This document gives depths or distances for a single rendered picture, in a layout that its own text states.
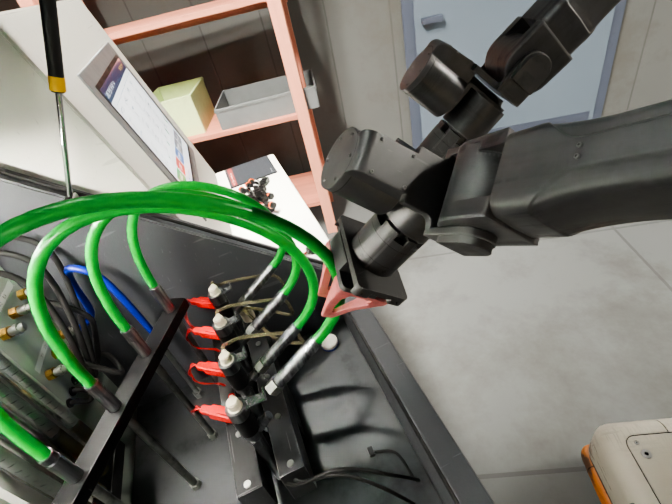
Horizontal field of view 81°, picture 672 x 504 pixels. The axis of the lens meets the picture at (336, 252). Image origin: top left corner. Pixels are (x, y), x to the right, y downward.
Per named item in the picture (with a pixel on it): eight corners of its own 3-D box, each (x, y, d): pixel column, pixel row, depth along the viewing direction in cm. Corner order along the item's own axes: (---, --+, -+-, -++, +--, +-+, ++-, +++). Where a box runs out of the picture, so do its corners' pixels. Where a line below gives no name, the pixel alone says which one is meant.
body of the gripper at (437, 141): (388, 147, 55) (423, 101, 51) (439, 181, 59) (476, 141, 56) (398, 168, 50) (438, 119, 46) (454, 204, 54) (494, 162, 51)
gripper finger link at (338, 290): (303, 328, 43) (351, 278, 38) (296, 277, 48) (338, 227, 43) (352, 337, 47) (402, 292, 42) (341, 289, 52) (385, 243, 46)
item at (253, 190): (286, 211, 109) (281, 194, 106) (250, 225, 108) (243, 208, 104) (269, 179, 127) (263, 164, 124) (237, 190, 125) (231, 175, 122)
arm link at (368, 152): (503, 257, 29) (530, 152, 31) (381, 195, 24) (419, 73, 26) (405, 255, 40) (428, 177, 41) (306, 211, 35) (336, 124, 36)
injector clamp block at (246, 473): (327, 505, 64) (304, 465, 55) (269, 534, 63) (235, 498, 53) (279, 353, 90) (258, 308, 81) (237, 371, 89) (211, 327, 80)
